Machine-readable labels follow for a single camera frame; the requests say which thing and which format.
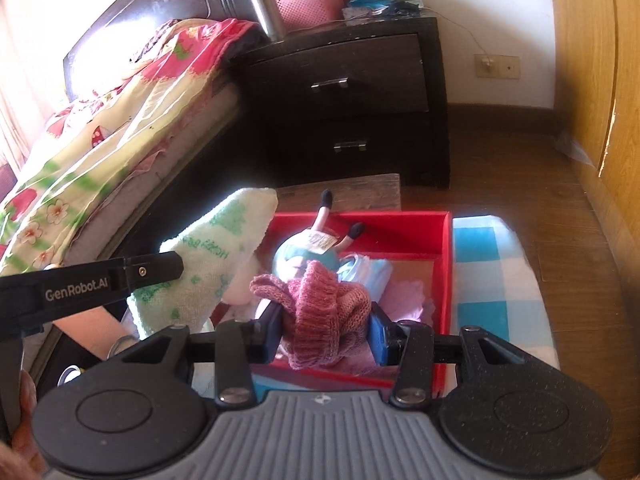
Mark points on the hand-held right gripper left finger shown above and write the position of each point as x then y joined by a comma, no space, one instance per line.
274,332

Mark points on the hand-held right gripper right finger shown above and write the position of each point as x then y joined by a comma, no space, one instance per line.
377,335

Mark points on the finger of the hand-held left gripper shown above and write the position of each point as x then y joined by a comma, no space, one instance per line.
155,270

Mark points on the pink knit hat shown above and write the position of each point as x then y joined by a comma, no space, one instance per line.
320,310

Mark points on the green white towel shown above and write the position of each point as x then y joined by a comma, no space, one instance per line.
220,240

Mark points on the red cardboard box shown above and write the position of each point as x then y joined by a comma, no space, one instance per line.
400,227

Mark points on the person's left hand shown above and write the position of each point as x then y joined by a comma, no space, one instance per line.
30,410

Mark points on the pink cloth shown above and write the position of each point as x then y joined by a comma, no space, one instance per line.
407,300

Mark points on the orange ribbed pad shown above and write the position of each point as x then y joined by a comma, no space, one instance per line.
95,332

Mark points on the blue face mask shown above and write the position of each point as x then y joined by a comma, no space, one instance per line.
370,275

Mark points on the plush doll with black shoes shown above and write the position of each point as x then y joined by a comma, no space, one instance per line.
300,255

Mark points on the mattress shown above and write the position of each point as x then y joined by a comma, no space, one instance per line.
170,170

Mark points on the blue white checked cloth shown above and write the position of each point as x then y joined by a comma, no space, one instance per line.
500,280

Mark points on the floral quilt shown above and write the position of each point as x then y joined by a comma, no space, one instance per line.
115,135

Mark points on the flat nightstand drawer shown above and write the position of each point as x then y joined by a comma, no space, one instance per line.
400,145

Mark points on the dark wooden nightstand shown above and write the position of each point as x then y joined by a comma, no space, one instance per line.
350,125

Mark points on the curved nightstand drawer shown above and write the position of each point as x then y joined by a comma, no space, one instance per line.
380,70

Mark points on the dark wooden headboard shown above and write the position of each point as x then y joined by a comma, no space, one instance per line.
145,5

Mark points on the clear plastic scrap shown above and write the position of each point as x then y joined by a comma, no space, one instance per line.
575,149

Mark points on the steel thermos bottle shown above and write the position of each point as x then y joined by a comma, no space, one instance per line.
266,12

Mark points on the pink plastic basket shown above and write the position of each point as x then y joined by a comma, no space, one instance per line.
310,5

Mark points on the light wooden wardrobe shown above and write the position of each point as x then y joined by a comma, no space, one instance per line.
600,85

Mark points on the dark bed frame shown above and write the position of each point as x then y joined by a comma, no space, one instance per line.
210,170

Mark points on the beige wall socket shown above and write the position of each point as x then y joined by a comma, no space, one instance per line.
497,66

